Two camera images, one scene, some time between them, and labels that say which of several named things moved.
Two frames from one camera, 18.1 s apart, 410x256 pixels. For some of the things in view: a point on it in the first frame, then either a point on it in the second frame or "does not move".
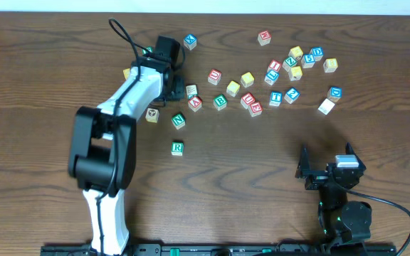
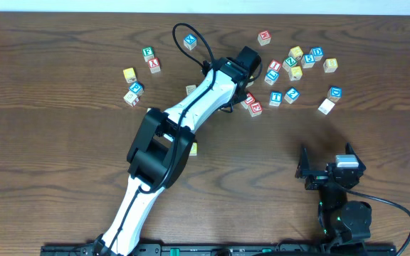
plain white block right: (326, 107) does not move
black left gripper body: (177, 89) to (239, 96)
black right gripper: (320, 176) does not move
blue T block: (275, 98) does not move
